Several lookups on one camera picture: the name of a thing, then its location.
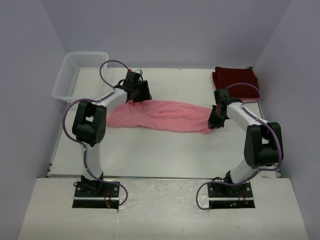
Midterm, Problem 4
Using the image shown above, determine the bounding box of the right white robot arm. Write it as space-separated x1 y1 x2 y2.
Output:
208 88 284 197

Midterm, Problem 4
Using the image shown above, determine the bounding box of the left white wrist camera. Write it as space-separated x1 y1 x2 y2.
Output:
128 68 143 75

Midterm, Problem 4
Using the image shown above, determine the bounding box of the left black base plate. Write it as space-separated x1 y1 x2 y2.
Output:
72 179 120 210

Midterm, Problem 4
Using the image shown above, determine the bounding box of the white plastic basket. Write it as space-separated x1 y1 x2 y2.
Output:
52 51 109 103

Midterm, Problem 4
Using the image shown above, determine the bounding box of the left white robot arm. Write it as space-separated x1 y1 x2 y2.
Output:
72 69 152 197

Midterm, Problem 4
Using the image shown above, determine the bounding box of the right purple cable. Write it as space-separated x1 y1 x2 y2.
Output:
196 82 285 210

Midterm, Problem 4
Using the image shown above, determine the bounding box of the folded dark red shirt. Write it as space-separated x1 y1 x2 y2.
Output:
212 66 259 98

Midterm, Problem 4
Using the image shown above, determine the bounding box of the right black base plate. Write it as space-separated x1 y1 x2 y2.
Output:
207 182 255 210

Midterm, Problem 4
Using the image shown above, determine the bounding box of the pink t shirt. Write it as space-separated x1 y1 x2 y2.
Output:
106 100 213 134

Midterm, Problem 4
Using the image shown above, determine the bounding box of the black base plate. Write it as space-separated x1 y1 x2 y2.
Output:
72 179 120 210
207 182 255 210

